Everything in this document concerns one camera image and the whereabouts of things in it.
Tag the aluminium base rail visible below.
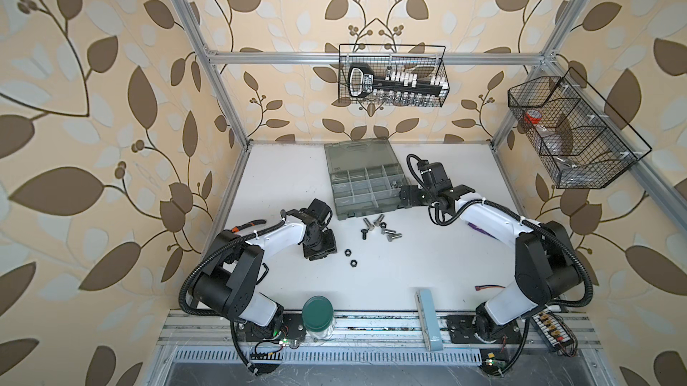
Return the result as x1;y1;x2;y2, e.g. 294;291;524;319
157;311;600;367

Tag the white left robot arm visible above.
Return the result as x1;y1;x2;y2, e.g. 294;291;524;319
178;198;337;331

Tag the green lid glass jar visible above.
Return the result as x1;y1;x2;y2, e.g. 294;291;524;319
302;296;336;341

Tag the pink candy bag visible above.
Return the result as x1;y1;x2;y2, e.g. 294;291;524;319
467;223;496;239

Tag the black wire basket back wall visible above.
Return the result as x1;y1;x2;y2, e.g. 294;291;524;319
338;43;450;108

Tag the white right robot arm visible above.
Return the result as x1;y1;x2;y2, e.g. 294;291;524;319
399;153;594;343

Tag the black wire basket wall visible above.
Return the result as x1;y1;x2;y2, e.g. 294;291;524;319
338;43;450;108
507;68;652;189

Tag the socket set rail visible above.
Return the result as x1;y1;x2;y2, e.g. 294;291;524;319
345;63;450;98

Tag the black wire basket right wall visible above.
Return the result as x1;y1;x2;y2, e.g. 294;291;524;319
507;68;652;189

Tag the light blue block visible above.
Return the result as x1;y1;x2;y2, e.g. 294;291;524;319
415;289;444;352

